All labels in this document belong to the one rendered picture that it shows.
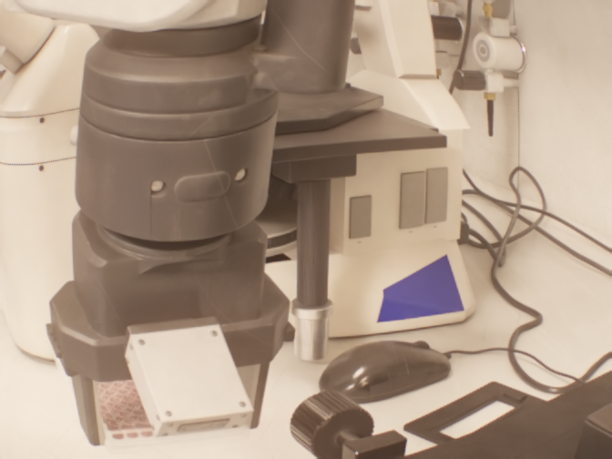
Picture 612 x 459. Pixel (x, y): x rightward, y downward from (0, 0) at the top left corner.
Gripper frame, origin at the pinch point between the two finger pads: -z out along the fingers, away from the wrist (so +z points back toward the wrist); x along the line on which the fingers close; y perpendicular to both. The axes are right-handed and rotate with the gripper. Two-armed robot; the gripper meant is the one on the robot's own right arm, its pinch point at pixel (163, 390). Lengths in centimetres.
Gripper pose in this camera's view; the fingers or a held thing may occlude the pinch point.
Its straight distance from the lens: 46.8
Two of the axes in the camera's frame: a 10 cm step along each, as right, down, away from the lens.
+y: -4.5, -4.6, 7.7
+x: 8.9, -1.2, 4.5
